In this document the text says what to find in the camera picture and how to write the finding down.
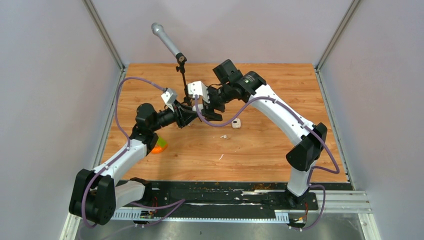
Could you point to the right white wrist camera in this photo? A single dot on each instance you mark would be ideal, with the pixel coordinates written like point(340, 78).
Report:
point(198, 88)

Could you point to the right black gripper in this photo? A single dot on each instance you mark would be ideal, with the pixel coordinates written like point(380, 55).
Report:
point(208, 111)

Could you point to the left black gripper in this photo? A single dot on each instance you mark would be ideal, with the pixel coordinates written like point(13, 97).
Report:
point(183, 114)

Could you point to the black tripod microphone stand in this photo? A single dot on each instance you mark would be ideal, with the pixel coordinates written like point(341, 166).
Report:
point(181, 60)

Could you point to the green block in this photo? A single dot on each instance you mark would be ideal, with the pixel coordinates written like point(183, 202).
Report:
point(161, 142)

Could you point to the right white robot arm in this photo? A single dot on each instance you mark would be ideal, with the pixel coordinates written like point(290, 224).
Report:
point(308, 139)

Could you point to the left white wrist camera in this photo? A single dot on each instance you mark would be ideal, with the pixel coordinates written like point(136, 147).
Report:
point(169, 96)

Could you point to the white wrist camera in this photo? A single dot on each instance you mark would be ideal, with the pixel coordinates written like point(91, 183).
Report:
point(198, 88)
point(169, 96)

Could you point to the orange ring toy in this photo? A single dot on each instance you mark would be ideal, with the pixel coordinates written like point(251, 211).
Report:
point(159, 149)

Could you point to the grey microphone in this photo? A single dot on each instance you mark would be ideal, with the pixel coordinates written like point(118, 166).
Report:
point(159, 31)

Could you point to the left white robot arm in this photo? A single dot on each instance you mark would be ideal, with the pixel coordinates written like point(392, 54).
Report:
point(96, 194)

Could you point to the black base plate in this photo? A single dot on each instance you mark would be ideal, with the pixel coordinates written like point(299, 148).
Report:
point(225, 199)

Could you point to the small beige charging case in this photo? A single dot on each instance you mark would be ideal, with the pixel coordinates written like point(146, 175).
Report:
point(236, 123)

